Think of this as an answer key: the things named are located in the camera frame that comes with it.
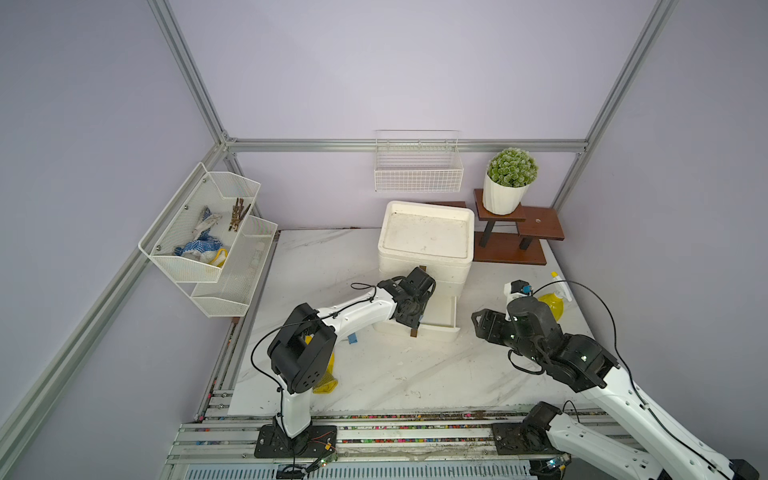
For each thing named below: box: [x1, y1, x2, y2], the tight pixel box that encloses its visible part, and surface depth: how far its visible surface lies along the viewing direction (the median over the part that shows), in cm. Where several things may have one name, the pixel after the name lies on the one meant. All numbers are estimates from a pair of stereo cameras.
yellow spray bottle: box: [538, 271, 572, 322], surface depth 90 cm
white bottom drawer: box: [372, 294, 461, 342], surface depth 92 cm
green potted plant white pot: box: [482, 147, 539, 216], surface depth 87 cm
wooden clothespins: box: [228, 198, 251, 232], surface depth 83 cm
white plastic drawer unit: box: [378, 200, 475, 326], surface depth 88 cm
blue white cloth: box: [174, 206, 223, 264], surface depth 73 cm
